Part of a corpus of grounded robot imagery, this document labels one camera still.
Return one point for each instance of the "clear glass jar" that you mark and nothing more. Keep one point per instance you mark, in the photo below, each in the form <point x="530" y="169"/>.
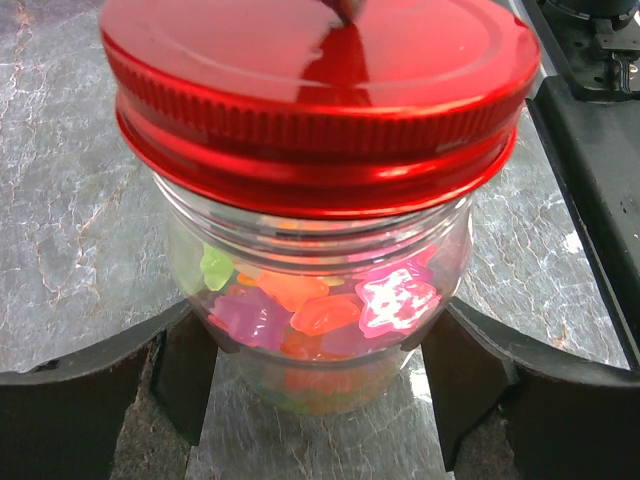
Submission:
<point x="319" y="316"/>

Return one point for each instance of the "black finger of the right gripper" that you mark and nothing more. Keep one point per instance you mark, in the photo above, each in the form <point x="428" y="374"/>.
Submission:
<point x="347" y="11"/>

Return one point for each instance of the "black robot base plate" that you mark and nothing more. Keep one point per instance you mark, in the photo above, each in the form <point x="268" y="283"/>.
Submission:
<point x="586" y="109"/>

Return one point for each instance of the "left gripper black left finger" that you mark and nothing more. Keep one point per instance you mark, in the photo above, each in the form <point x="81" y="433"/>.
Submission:
<point x="129" y="407"/>

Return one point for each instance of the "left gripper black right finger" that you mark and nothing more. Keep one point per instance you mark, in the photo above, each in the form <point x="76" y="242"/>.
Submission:
<point x="508" y="406"/>

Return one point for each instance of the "red jar lid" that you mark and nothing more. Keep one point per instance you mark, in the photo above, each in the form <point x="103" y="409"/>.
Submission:
<point x="274" y="107"/>

